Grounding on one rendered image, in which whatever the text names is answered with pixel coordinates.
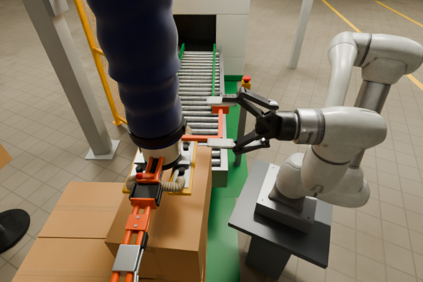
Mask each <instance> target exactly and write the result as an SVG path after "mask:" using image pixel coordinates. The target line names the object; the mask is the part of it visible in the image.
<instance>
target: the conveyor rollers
mask: <svg viewBox="0 0 423 282"><path fill-rule="evenodd" d="M215 67H219V52H215ZM212 77H213V52H184V53H183V58H182V61H181V68H180V69H179V72H178V78H179V91H178V95H179V98H180V101H181V105H184V106H182V113H183V115H184V117H185V118H186V121H199V122H218V117H209V116H218V114H212V112H211V110H212V106H207V105H206V99H207V96H212ZM215 91H219V69H215ZM187 126H189V127H190V128H218V123H189V122H187ZM192 134H205V135H218V129H192ZM197 146H205V147H207V143H198V145H197ZM211 156H212V157H220V151H219V150H212V151H211ZM211 164H212V165H216V166H219V165H220V159H211Z"/></svg>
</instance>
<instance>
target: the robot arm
mask: <svg viewBox="0 0 423 282"><path fill-rule="evenodd" d="M327 56H328V59H329V63H330V64H331V67H332V73H331V77H330V82H329V88H328V91H327V96H326V99H325V104H324V108H322V109H316V108H312V109H308V108H296V109H295V110H294V111H278V112H277V111H276V110H278V109H279V106H278V102H277V101H276V100H273V99H268V98H265V97H263V96H261V95H259V94H257V93H255V92H253V91H251V90H249V89H246V88H244V87H240V89H239V92H236V94H223V95H222V97H221V96H207V99H206V105H207V106H237V103H238V104H239V105H241V107H243V108H244V109H246V110H247V111H248V112H249V113H251V114H252V115H254V116H255V117H256V124H255V129H253V130H252V132H250V133H248V134H247V135H244V136H243V137H241V138H239V139H237V140H235V141H233V139H227V138H208V141H207V147H217V148H221V149H232V152H233V153H234V154H235V155H240V154H244V153H246V152H250V151H253V150H257V149H261V148H270V143H269V139H272V138H275V139H277V140H279V141H293V143H294V144H306V145H308V147H307V150H306V152H305V154H303V153H298V152H297V153H293V154H291V155H289V156H288V157H287V158H286V159H285V160H284V161H283V162H282V164H281V166H280V168H279V171H278V173H277V175H276V180H275V183H274V186H273V188H272V190H271V192H270V194H268V198H269V199H270V200H275V201H278V202H280V203H282V204H284V205H287V206H290V207H292V208H294V209H295V210H297V211H298V212H302V211H303V203H304V200H305V197H306V196H309V197H314V198H316V199H319V200H321V201H324V202H326V203H330V204H333V205H337V206H341V207H346V208H359V207H362V206H364V205H365V204H367V202H368V200H369V197H370V188H369V184H368V182H367V181H366V180H365V179H363V176H364V172H363V170H362V168H361V166H360V163H361V161H362V158H363V156H364V153H365V151H366V149H369V148H372V147H374V146H376V145H379V144H381V143H382V142H383V141H384V140H385V139H386V135H387V127H386V122H385V120H384V119H383V118H382V117H381V115H380V113H381V111H382V109H383V106H384V104H385V101H386V98H387V96H388V93H389V91H390V88H391V85H392V84H393V85H394V84H395V83H397V82H398V81H399V79H400V78H401V77H402V76H403V75H409V74H411V73H413V72H415V71H416V70H417V69H418V68H419V67H420V66H421V65H422V63H423V47H422V46H421V45H420V44H419V43H417V42H415V41H413V40H411V39H408V38H405V37H399V36H395V35H386V34H372V33H353V32H350V31H345V32H342V33H340V34H338V35H336V36H335V37H334V38H333V39H332V41H331V42H330V44H329V47H328V51H327ZM353 66H355V67H361V77H362V79H363V81H362V84H361V87H360V89H359V92H358V95H357V98H356V101H355V104H354V106H353V107H348V106H344V102H345V99H346V94H347V90H348V87H349V82H350V79H351V74H352V70H353ZM250 101H252V102H253V103H255V104H258V105H260V106H262V107H264V108H267V109H268V110H269V111H267V112H263V110H261V109H260V108H258V107H256V106H255V105H254V104H252V103H251V102H250Z"/></svg>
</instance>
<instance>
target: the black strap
mask: <svg viewBox="0 0 423 282"><path fill-rule="evenodd" d="M186 125H187V121H186V118H185V117H184V115H183V113H182V119H181V122H180V125H179V126H178V128H177V129H175V130H174V131H173V132H171V133H170V134H168V135H165V136H162V137H157V138H141V137H138V136H136V135H134V134H133V133H132V132H131V131H130V129H129V127H128V124H127V129H128V133H129V136H130V138H131V139H132V140H133V141H134V142H135V143H136V144H139V145H142V146H145V147H160V146H163V145H167V144H169V143H171V142H173V141H175V140H176V139H178V138H179V137H180V136H181V135H182V134H183V132H185V131H186Z"/></svg>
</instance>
